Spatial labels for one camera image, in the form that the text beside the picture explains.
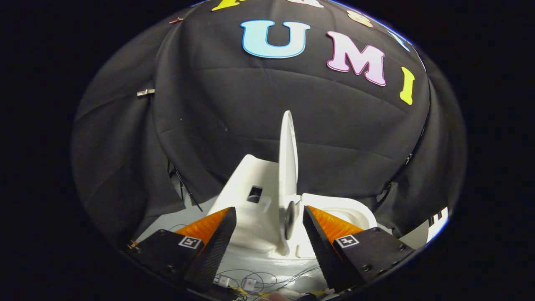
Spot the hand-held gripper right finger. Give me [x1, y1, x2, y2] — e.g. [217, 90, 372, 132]
[303, 205, 415, 293]

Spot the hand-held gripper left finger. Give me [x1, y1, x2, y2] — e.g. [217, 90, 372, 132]
[127, 207, 237, 293]

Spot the black round lid knob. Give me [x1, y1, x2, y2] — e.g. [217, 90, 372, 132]
[285, 201, 300, 241]

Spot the white toilet tank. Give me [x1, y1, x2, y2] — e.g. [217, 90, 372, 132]
[208, 154, 289, 256]

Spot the white toilet seat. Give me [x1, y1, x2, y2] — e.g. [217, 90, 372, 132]
[301, 193, 378, 230]

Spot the black backdrop cloth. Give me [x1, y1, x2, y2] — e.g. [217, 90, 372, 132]
[71, 0, 466, 247]

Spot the white cable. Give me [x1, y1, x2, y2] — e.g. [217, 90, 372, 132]
[215, 267, 331, 298]

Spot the thin black cord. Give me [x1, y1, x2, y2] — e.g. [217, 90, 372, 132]
[168, 161, 204, 212]

